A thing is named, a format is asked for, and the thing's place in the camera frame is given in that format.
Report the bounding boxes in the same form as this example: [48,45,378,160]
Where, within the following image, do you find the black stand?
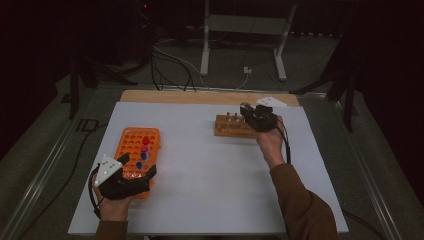
[68,49,139,120]
[289,33,359,133]

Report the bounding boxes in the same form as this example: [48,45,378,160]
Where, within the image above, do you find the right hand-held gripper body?
[247,96,288,133]

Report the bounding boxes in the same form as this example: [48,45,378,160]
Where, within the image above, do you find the metal floor rail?
[0,88,98,240]
[328,96,404,240]

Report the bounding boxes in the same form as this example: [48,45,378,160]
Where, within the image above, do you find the white cable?
[234,72,250,91]

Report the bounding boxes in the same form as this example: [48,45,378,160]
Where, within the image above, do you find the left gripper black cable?
[87,164,103,219]

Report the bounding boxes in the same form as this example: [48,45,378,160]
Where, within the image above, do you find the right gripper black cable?
[276,118,292,164]

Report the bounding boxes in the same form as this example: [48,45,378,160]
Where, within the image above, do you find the black floor cable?
[19,123,109,240]
[343,209,388,240]

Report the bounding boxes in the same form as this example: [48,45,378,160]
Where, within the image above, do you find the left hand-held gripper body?
[94,154,151,201]

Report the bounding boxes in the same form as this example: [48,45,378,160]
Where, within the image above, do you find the person's right hand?
[256,116,287,169]

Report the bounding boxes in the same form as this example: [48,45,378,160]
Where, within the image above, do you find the orange plastic tube rack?
[113,126,162,200]

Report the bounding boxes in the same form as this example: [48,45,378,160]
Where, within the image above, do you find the black floor cables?
[149,43,198,93]

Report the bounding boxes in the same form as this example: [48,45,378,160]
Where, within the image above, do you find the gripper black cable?
[276,118,292,164]
[87,164,103,219]

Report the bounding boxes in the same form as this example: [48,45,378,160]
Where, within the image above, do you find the person's left hand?
[92,185,134,222]

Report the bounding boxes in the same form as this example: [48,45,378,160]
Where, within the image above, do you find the white metal stand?
[199,0,298,82]

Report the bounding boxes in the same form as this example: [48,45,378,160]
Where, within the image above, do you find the white table mat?
[67,101,349,236]

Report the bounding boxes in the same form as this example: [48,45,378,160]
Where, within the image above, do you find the wooden test tube rack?
[213,114,259,139]

